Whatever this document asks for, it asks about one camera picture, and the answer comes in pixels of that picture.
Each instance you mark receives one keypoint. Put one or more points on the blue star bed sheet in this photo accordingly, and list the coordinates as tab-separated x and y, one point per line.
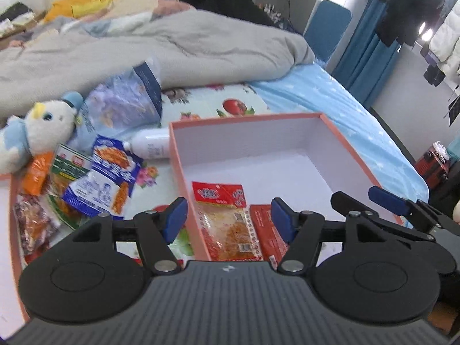
341	100

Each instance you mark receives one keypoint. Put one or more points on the group of toiletry bottles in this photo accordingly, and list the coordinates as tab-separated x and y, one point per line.
273	14

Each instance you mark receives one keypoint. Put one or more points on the orange box lid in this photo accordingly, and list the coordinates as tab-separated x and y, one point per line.
18	276

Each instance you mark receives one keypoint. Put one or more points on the orange cardboard box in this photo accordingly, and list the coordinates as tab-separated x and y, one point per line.
269	158

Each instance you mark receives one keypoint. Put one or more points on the black garment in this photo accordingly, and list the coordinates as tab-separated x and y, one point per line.
16	10

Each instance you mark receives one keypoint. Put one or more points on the white blue plush toy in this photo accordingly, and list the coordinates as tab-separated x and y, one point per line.
43	129

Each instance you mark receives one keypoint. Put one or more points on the orange snack packet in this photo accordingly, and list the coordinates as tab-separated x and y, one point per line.
36	174

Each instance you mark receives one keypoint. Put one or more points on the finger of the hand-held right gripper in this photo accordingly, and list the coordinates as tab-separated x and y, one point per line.
388	199
345	201

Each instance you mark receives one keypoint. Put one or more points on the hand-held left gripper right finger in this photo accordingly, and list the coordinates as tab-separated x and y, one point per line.
284	219

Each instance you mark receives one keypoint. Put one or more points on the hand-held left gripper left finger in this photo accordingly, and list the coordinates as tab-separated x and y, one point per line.
176	217

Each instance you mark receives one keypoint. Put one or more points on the red-white clear window snack packet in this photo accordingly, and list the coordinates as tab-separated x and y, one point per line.
222	222

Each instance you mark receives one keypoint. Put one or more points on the white garment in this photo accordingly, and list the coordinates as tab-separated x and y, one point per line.
9	24

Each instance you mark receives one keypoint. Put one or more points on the large pale blue snack bag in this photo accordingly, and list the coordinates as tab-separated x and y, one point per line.
118	104

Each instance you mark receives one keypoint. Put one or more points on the white puffy jacket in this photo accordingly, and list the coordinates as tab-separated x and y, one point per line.
447	39

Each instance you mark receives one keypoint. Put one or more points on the blue snack packet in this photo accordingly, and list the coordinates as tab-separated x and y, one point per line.
104	172

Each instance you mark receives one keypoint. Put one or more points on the blue curtain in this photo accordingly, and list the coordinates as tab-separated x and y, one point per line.
363	61

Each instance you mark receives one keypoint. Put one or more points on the blue chair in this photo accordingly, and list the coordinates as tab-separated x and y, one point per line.
327	28

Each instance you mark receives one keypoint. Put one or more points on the grey blanket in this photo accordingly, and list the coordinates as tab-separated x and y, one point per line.
179	50

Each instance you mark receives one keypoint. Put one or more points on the pastel patterned quilt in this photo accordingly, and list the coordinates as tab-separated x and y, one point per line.
125	21

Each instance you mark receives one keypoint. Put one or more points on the brown cardboard box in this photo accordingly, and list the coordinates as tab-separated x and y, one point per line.
32	25

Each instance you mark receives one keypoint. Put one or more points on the yellow pillow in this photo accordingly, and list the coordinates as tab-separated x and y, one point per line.
86	5

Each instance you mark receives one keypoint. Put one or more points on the green snack packet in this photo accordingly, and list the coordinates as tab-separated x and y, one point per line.
66	172

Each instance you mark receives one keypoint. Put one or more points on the white pump bottle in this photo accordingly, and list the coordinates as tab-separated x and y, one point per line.
151	143

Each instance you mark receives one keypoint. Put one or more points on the shiny red gold snack packet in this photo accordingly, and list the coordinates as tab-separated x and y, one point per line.
34	222

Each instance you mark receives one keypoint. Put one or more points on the dark hanging clothes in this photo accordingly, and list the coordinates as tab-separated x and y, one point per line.
406	3

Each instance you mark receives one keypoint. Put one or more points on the red suitcase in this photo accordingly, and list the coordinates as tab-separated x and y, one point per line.
429	167

